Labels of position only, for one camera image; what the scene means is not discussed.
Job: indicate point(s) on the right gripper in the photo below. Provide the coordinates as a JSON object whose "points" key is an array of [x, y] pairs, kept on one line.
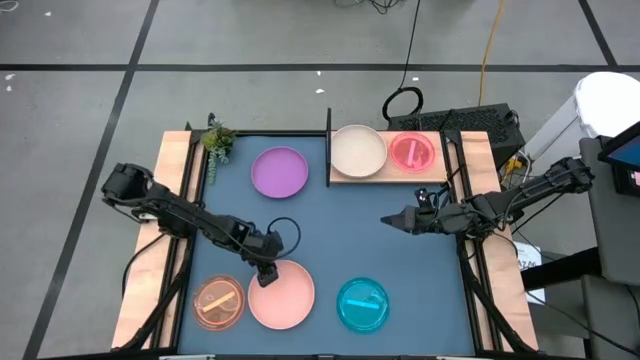
{"points": [[435, 220]]}

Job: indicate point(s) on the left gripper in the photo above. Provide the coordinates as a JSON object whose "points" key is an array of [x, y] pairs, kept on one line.
{"points": [[262, 247]]}

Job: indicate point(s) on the salmon pink plate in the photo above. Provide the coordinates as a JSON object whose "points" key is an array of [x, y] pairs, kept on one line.
{"points": [[287, 300]]}

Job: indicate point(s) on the orange transparent plate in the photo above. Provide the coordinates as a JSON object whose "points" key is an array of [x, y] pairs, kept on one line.
{"points": [[218, 302]]}

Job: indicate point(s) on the pink transparent plate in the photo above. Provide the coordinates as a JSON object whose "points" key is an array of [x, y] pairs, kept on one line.
{"points": [[412, 151]]}

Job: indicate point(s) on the purple plate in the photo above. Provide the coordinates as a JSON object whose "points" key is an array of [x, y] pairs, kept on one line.
{"points": [[279, 172]]}

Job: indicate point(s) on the cream plate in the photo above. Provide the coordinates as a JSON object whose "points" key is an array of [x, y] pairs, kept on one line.
{"points": [[359, 150]]}

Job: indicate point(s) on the blue transparent plate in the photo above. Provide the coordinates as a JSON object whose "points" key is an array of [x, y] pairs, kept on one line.
{"points": [[363, 305]]}

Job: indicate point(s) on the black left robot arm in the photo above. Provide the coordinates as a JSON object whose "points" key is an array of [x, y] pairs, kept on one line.
{"points": [[175, 212]]}

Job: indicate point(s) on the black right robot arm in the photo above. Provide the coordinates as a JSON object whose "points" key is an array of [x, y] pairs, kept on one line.
{"points": [[540, 190]]}

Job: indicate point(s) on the artificial succulent plant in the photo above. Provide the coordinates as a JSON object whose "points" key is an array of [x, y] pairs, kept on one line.
{"points": [[218, 142]]}

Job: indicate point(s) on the black computer case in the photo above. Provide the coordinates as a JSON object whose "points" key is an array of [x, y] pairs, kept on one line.
{"points": [[465, 122]]}

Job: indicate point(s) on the wooden table side board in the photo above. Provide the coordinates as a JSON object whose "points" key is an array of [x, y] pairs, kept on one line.
{"points": [[520, 295], [145, 280]]}

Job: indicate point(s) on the white paper sheet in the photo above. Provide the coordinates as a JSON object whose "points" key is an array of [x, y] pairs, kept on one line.
{"points": [[530, 260]]}

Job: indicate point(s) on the black beam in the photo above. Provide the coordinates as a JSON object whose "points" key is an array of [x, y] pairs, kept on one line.
{"points": [[565, 267]]}

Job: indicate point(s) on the grey cart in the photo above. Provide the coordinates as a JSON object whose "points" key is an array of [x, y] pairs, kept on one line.
{"points": [[615, 240]]}

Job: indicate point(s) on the tablet screen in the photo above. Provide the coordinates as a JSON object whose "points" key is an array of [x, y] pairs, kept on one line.
{"points": [[625, 152]]}

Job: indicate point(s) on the white bin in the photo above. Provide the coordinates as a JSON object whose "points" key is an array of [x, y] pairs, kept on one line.
{"points": [[605, 100]]}

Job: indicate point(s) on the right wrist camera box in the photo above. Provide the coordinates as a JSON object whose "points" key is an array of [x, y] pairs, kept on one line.
{"points": [[423, 197]]}

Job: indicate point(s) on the wooden shelf with black frame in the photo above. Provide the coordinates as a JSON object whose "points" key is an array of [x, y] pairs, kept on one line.
{"points": [[336, 179]]}

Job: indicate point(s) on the black table frame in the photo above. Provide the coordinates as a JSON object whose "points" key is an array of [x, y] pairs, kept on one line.
{"points": [[280, 133]]}

